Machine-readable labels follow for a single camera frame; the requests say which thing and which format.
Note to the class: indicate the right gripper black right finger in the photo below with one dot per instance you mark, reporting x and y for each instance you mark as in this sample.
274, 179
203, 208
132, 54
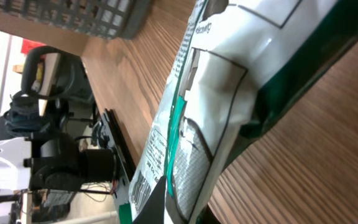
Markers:
207, 217

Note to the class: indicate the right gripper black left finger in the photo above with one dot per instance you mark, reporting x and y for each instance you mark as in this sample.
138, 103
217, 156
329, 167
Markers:
153, 210

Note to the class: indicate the green 3M gloves package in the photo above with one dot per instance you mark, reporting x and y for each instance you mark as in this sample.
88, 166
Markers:
240, 67

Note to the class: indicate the black office chair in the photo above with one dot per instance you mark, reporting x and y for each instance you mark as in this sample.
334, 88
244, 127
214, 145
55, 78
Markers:
54, 90

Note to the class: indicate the dark grey plastic basket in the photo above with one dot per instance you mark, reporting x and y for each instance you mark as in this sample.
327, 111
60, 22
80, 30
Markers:
107, 19

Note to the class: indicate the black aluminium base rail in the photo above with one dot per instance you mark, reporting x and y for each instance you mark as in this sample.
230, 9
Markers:
113, 137

